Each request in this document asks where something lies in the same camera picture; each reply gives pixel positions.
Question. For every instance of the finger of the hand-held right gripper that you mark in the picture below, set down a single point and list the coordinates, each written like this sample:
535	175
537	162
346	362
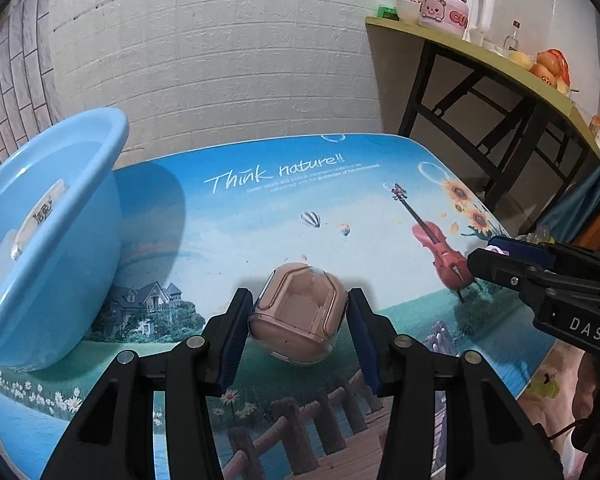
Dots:
530	252
510	272

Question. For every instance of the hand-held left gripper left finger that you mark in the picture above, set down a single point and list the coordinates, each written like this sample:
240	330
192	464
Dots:
232	350

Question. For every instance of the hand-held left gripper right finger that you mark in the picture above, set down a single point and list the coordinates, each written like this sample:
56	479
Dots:
365	355

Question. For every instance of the pink earbuds case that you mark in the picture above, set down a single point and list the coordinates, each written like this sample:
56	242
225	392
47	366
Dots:
300	310

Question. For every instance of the light blue plastic basin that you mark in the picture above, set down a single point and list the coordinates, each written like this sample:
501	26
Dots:
70	280

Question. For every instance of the blue curtain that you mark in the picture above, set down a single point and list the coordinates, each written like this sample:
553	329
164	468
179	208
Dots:
580	200

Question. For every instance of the pink printed blanket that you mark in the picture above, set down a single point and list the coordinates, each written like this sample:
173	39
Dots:
545	390

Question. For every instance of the bag of oranges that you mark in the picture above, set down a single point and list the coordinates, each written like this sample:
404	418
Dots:
552	67

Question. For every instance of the yellow fruit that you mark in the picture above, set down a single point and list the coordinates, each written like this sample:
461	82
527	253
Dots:
522	59

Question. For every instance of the clear glass bottle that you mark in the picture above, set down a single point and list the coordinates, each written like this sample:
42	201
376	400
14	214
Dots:
511	37

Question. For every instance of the yellow-green folding side table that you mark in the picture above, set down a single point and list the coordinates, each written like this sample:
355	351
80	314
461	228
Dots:
430	32

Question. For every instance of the white electric kettle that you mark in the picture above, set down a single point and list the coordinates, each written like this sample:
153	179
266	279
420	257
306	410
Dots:
482	10

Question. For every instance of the pink cartoon jar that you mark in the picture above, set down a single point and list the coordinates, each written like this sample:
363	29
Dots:
442	7

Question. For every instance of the small green box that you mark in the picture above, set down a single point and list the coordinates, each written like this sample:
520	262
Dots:
387	13

